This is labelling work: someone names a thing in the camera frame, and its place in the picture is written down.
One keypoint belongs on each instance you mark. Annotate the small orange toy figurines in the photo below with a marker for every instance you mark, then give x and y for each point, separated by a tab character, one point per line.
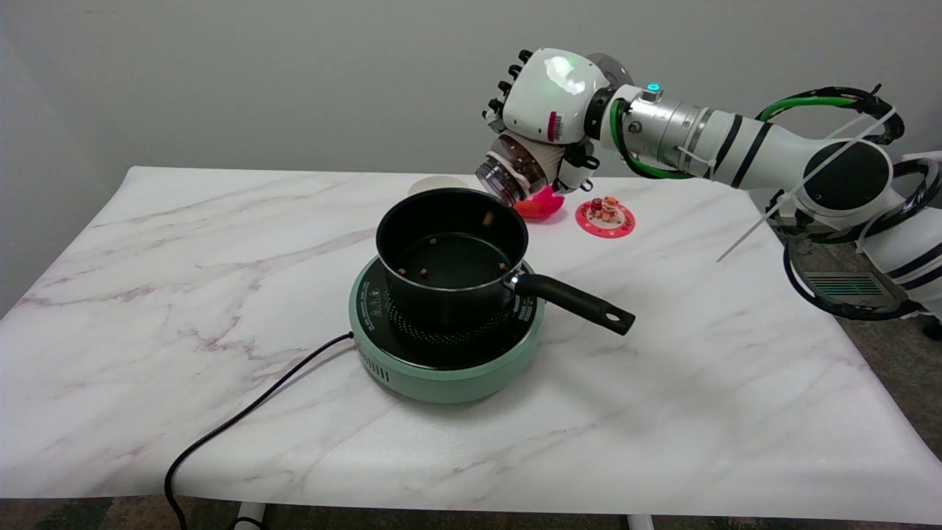
605	209

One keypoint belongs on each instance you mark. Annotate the white table leg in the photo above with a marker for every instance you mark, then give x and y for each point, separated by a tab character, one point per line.
640	523
250	515

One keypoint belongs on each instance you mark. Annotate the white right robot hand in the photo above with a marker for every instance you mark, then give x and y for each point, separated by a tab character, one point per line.
552	88

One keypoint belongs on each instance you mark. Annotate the green round induction cooker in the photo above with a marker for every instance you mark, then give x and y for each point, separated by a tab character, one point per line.
441	379

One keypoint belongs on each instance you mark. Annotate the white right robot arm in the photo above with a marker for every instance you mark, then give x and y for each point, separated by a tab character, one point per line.
751	147

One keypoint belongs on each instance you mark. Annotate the long white zip tie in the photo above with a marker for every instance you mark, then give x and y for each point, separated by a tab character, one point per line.
758	230

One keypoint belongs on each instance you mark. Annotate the clear jar with brown contents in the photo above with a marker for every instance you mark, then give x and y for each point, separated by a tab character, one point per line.
508	177

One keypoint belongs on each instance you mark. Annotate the white bowl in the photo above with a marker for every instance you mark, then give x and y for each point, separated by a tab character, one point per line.
434	184

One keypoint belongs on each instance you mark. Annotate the red mango toy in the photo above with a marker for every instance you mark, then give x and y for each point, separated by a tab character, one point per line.
542	207

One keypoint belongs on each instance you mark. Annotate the pink round toy plate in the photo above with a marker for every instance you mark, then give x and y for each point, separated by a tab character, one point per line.
605	227

